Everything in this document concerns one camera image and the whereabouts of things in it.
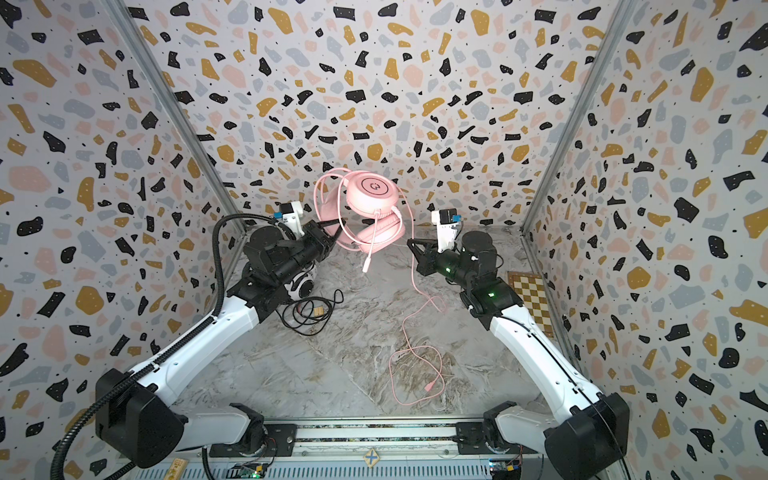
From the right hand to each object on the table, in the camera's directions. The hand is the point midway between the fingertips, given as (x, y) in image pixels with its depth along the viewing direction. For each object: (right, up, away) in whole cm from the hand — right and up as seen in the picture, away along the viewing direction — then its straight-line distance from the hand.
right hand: (404, 238), depth 68 cm
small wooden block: (-28, -22, +29) cm, 46 cm away
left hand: (-13, +5, -1) cm, 14 cm away
